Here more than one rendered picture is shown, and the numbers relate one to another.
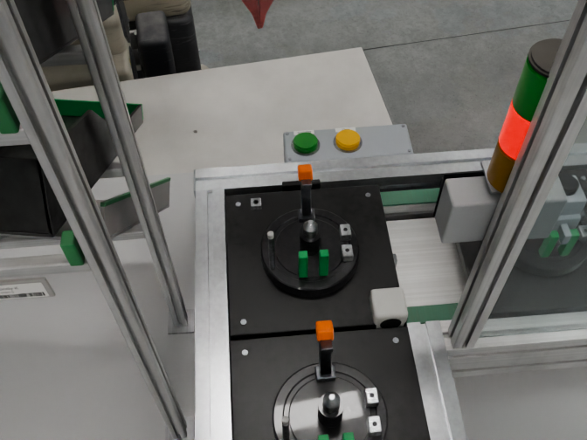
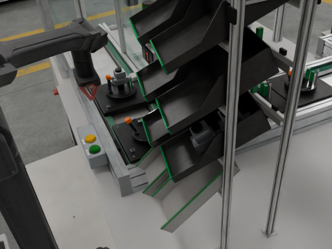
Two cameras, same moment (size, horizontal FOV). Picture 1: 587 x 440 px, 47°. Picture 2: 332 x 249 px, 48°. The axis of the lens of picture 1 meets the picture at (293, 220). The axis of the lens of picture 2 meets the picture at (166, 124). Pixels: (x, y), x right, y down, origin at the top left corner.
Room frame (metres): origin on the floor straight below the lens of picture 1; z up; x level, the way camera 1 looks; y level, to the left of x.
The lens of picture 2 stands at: (0.78, 1.09, 1.89)
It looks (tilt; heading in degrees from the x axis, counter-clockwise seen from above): 38 degrees down; 254
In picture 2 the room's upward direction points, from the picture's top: 4 degrees counter-clockwise
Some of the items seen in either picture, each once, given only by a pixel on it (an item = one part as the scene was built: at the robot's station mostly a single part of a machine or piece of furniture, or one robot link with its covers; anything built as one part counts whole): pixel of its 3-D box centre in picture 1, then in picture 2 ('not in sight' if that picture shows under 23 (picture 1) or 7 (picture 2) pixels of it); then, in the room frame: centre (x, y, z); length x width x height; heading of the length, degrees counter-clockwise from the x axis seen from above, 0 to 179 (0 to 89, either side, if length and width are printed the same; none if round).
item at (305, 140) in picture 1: (305, 144); (94, 149); (0.75, -0.02, 0.96); 0.04 x 0.04 x 0.02
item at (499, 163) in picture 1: (518, 161); not in sight; (0.43, -0.22, 1.28); 0.05 x 0.05 x 0.05
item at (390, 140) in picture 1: (346, 154); (91, 145); (0.75, -0.09, 0.93); 0.21 x 0.07 x 0.06; 94
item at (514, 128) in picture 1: (532, 125); not in sight; (0.43, -0.22, 1.33); 0.05 x 0.05 x 0.05
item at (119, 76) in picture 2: not in sight; (121, 75); (0.55, -0.36, 1.06); 0.08 x 0.04 x 0.07; 5
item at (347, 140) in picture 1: (348, 141); (90, 139); (0.75, -0.09, 0.96); 0.04 x 0.04 x 0.02
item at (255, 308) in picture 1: (310, 238); (148, 124); (0.52, -0.02, 1.01); 0.24 x 0.24 x 0.13; 4
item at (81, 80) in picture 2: not in sight; (84, 68); (0.72, 0.04, 1.34); 0.10 x 0.07 x 0.07; 94
